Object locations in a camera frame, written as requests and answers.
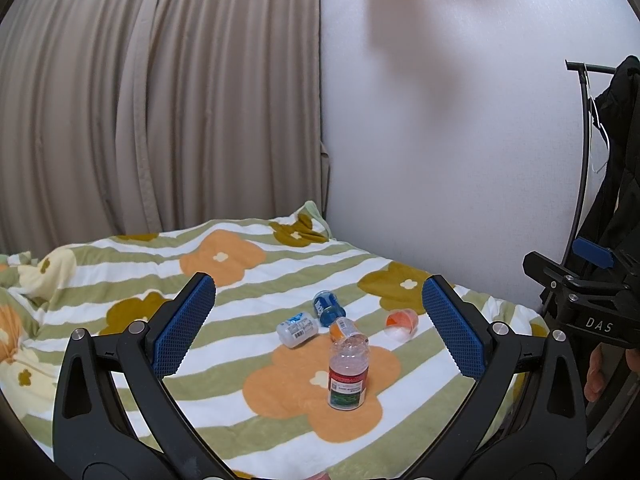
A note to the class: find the black jacket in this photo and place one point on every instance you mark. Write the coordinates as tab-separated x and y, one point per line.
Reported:
617	170

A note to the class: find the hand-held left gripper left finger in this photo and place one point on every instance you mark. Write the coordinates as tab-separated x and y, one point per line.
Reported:
181	327

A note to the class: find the beige curtain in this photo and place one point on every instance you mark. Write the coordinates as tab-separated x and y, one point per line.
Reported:
150	100

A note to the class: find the black metal clothes rack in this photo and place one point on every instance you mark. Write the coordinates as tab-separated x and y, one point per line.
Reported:
582	160

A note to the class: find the person's right hand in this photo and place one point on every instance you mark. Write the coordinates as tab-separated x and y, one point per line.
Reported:
596	375

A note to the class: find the floral striped blanket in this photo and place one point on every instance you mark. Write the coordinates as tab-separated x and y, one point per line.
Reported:
260	270

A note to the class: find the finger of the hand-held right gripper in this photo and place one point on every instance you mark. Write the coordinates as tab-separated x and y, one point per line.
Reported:
550	270
593	252

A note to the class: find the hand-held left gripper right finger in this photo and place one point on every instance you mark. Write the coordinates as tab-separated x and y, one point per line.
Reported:
452	327

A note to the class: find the orange label cup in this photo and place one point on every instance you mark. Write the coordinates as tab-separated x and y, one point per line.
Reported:
342	329

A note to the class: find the blue cup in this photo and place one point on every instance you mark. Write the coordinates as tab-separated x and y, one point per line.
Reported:
327	305

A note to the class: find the clear cup with red label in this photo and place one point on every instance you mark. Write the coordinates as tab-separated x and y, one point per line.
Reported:
348	377

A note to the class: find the orange and white cup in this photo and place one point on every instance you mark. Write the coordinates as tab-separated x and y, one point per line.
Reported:
401	324

